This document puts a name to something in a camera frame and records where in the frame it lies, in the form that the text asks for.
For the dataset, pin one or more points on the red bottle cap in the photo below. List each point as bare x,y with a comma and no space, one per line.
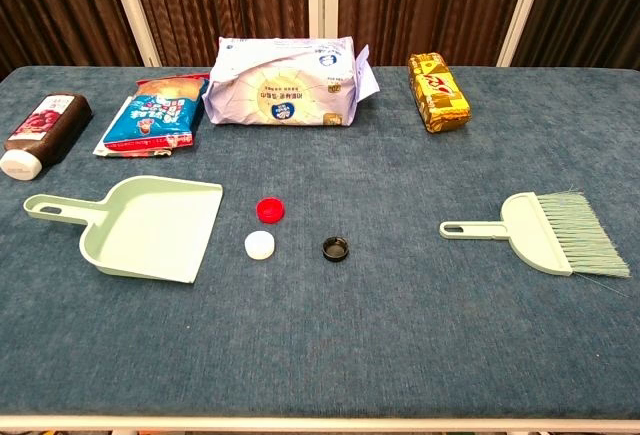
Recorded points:
270,210

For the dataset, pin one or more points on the black bottle cap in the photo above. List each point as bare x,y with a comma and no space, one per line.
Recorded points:
335,249

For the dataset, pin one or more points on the light green dustpan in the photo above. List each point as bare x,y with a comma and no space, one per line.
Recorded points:
150,230

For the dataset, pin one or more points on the light green hand brush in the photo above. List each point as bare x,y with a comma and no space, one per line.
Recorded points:
525,235

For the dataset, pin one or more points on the dark juice bottle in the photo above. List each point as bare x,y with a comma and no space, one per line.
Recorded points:
50,125

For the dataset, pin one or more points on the white tissue pack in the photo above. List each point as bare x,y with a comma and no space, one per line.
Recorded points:
280,85

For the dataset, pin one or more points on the gold chocolate bar pack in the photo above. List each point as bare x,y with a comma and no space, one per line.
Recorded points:
440,95

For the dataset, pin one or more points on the blue table cloth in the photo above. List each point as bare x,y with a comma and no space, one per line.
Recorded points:
400,330

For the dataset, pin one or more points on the blue red snack bag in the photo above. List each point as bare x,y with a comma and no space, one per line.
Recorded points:
150,120

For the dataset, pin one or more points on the brown pleated partition panel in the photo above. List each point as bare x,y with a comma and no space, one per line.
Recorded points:
425,0
600,5
50,5
225,0

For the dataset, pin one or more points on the white table frame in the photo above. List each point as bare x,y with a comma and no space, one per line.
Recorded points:
320,425

